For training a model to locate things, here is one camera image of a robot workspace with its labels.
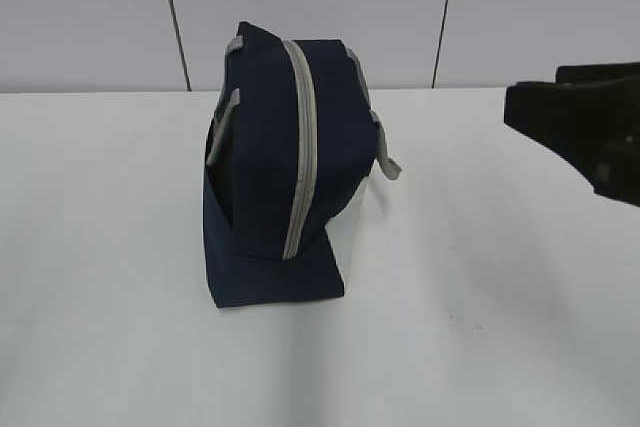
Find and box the navy insulated lunch bag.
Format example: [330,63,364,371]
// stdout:
[202,21,401,308]

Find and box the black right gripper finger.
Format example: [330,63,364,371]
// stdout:
[555,61,639,97]
[504,79,639,206]

